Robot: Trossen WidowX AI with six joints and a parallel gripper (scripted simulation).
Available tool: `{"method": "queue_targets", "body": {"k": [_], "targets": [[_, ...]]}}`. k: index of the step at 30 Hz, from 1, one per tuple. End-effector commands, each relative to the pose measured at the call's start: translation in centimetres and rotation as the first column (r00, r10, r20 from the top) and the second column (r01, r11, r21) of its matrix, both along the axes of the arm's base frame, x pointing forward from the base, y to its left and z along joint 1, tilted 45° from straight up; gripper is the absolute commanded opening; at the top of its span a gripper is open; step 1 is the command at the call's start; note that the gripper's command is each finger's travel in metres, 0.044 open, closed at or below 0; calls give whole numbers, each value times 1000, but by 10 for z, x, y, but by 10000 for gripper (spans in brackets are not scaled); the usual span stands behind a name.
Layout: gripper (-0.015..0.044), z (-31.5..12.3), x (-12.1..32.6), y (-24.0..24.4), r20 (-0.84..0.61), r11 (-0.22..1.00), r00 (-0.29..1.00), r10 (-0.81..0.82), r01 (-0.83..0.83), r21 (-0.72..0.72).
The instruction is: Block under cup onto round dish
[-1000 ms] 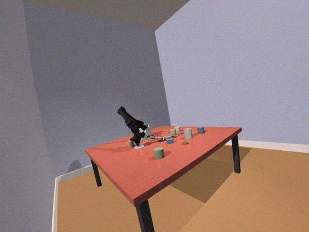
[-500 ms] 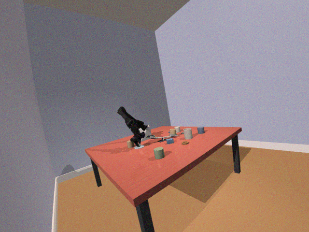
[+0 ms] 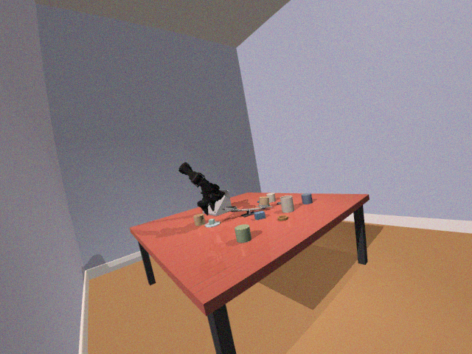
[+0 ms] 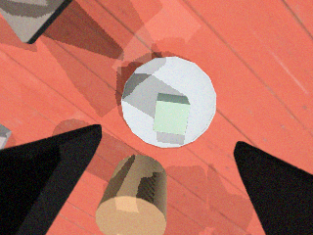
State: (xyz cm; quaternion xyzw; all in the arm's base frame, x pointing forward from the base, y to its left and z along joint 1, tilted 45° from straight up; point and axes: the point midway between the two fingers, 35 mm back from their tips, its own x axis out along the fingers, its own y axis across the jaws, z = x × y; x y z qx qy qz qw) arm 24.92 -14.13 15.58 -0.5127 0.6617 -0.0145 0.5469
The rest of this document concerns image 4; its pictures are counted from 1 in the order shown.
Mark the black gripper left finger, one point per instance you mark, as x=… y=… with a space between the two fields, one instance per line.
x=36 y=178

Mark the white round dish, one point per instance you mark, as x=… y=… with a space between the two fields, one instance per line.
x=168 y=75

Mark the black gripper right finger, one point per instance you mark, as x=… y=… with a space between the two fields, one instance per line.
x=280 y=192

